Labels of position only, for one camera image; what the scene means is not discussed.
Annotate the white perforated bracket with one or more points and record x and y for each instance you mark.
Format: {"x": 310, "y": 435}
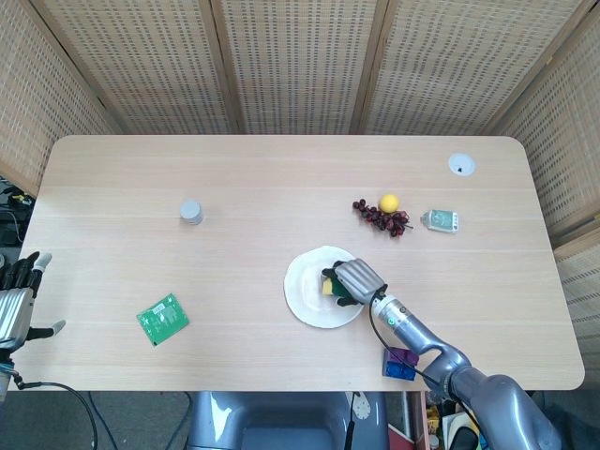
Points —
{"x": 362, "y": 407}

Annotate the blue toy brick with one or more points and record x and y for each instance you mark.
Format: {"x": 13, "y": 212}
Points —
{"x": 397, "y": 371}

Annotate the small white timer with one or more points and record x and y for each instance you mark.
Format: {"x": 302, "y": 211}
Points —
{"x": 440, "y": 221}

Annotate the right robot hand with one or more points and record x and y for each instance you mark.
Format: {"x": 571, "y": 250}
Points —
{"x": 361, "y": 279}

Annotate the green snack packet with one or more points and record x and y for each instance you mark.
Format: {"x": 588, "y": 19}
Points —
{"x": 163, "y": 319}

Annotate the white plate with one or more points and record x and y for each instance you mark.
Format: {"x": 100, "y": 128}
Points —
{"x": 304, "y": 295}

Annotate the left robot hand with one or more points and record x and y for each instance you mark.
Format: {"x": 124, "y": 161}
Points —
{"x": 13, "y": 311}

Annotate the dark red grape bunch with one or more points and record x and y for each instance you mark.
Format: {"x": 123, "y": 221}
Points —
{"x": 382, "y": 219}

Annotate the black rounded object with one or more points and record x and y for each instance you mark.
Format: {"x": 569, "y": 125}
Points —
{"x": 463, "y": 440}

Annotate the purple toy brick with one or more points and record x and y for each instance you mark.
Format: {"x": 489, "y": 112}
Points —
{"x": 397, "y": 355}

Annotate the grey cylindrical can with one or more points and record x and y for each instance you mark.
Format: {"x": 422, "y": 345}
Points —
{"x": 191, "y": 212}

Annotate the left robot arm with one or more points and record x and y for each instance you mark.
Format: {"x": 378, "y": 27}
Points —
{"x": 4, "y": 375}

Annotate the woven bamboo screen panel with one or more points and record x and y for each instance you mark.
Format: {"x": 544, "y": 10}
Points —
{"x": 300, "y": 65}
{"x": 454, "y": 65}
{"x": 562, "y": 154}
{"x": 140, "y": 65}
{"x": 581, "y": 300}
{"x": 33, "y": 94}

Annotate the yellow lemon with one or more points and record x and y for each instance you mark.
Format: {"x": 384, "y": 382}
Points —
{"x": 389, "y": 203}

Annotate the green yellow sponge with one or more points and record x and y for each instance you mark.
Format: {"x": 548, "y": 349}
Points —
{"x": 327, "y": 287}

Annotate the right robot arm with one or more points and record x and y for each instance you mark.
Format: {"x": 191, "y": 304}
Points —
{"x": 412, "y": 333}

